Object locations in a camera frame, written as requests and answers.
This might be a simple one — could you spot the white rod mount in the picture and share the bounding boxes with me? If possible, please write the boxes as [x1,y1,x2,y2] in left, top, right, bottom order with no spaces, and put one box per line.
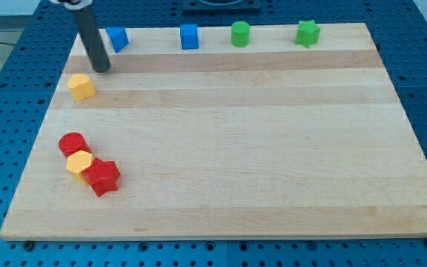
[50,0,92,10]

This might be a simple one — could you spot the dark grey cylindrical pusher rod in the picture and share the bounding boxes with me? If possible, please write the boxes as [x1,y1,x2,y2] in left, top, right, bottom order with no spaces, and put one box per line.
[73,4,111,73]

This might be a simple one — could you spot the yellow heart block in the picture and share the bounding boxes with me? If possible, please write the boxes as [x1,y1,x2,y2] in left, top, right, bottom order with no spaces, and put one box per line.
[67,73,96,102]

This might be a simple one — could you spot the blue triangle block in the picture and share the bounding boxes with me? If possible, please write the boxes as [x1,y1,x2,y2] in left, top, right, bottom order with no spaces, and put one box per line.
[105,27,130,53]

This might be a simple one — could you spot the blue cube block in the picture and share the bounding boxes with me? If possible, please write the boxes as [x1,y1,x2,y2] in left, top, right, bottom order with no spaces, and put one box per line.
[180,24,199,50]

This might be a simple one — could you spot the red cylinder block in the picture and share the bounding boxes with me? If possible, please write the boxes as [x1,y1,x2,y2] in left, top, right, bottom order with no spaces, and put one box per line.
[59,132,90,158]

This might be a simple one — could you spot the yellow hexagon block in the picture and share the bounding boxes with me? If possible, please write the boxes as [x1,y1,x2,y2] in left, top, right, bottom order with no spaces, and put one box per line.
[66,150,94,185]

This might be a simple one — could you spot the red star block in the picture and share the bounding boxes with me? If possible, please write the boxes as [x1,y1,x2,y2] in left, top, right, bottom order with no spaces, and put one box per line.
[82,157,120,197]

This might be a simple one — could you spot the green cylinder block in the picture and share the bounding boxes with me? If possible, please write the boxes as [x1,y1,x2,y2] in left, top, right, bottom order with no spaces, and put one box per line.
[231,21,250,47]

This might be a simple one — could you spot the light wooden board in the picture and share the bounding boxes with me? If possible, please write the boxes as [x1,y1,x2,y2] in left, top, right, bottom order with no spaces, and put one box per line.
[0,23,427,242]

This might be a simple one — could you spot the green star block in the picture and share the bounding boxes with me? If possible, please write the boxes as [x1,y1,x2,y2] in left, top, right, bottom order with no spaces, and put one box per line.
[295,20,321,48]

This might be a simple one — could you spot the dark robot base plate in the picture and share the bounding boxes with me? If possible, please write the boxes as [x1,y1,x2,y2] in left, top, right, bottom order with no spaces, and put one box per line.
[182,0,262,12]

